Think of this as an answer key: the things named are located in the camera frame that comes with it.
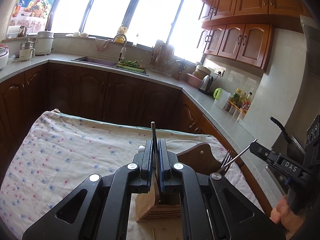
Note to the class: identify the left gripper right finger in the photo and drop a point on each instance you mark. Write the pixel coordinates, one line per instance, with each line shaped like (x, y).
(168, 180)

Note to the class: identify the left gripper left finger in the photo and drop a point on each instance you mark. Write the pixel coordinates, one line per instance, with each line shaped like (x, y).
(144, 159)

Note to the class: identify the steel chopstick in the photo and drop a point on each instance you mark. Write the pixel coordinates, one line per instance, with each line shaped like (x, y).
(155, 162)

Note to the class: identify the steel fork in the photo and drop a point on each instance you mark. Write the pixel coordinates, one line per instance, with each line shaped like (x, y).
(230, 158)

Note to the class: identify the steel kitchen faucet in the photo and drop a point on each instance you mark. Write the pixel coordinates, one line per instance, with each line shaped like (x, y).
(122, 51)

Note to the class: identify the kitchen sink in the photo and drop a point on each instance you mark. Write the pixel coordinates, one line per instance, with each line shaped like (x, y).
(93, 60)

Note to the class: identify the right human hand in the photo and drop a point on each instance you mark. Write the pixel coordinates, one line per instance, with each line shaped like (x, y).
(284, 215)

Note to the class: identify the wooden utensil holder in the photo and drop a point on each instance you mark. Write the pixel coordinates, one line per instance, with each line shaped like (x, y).
(163, 201)

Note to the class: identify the pink plastic basin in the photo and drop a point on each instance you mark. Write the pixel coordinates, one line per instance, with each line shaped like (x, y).
(193, 80)

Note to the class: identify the spice jar rack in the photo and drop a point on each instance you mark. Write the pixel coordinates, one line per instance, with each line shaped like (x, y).
(234, 111)

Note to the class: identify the steel electric kettle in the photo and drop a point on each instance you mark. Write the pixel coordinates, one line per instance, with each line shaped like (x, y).
(206, 84)

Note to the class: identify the knife block with scissors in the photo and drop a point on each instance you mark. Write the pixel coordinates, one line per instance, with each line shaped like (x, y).
(178, 67)

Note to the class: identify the dish drying rack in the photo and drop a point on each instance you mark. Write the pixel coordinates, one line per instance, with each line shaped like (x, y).
(162, 58)

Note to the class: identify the yellow oil bottle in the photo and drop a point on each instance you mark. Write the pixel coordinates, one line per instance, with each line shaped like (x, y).
(120, 36)

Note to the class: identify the lower wooden cabinets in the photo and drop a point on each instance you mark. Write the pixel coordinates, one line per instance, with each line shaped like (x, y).
(97, 95)

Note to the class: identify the wooden cabinets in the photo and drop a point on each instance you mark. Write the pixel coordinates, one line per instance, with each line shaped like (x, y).
(243, 30)
(97, 95)

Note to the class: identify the white rice cooker pot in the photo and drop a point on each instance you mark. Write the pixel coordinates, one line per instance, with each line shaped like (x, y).
(44, 41)

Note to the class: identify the upper wooden cabinets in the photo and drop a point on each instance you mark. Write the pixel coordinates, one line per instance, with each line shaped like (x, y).
(243, 30)

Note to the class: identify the red white rice cooker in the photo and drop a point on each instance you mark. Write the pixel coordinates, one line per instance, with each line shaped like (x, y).
(4, 54)

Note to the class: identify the tropical fruit poster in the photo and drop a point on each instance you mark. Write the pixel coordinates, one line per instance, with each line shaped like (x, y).
(32, 14)

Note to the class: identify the black wok with handle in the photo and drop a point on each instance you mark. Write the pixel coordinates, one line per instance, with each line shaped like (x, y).
(293, 146)

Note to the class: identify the white jug green handle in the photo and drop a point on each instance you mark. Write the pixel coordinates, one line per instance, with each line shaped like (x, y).
(221, 97)

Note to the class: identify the wall power socket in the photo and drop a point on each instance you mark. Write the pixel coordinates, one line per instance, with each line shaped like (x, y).
(219, 71)

